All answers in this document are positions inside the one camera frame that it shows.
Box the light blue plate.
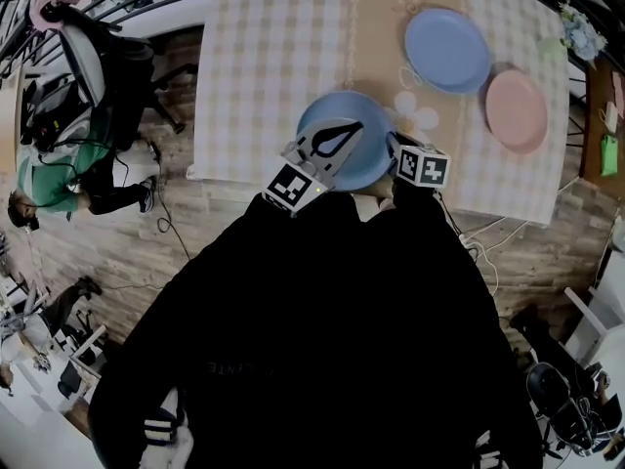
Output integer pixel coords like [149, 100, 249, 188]
[403, 7, 492, 96]

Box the pink plate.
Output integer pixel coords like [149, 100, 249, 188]
[483, 68, 550, 155]

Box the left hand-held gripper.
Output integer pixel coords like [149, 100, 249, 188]
[261, 120, 366, 219]

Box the person's left striped shoe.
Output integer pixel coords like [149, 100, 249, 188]
[141, 389, 196, 469]

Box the person's right forearm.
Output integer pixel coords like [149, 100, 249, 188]
[364, 179, 473, 273]

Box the blue and white flower bouquet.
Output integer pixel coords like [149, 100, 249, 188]
[558, 0, 609, 64]

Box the deep blue plate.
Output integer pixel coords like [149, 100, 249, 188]
[295, 90, 397, 193]

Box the person's striped shoe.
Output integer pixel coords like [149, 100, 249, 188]
[472, 430, 509, 469]
[141, 389, 196, 469]

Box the person's black sweatshirt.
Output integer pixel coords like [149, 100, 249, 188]
[87, 183, 546, 469]

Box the person's left forearm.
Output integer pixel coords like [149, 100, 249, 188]
[233, 192, 361, 282]

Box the black and grey office chair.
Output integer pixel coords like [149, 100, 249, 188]
[57, 15, 199, 136]

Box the checked beige tablecloth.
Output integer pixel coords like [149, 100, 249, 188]
[187, 0, 572, 227]

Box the white desk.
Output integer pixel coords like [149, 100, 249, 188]
[0, 359, 106, 469]

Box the brown wooden side table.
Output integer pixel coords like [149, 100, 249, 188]
[578, 55, 625, 188]

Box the person's right striped shoe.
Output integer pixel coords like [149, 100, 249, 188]
[472, 430, 509, 469]

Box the green bag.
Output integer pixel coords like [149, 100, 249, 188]
[600, 134, 621, 178]

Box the white cable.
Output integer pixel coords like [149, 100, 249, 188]
[458, 215, 531, 296]

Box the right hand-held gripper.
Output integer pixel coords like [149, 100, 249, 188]
[384, 131, 451, 189]

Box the black cable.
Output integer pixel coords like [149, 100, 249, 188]
[146, 139, 192, 263]

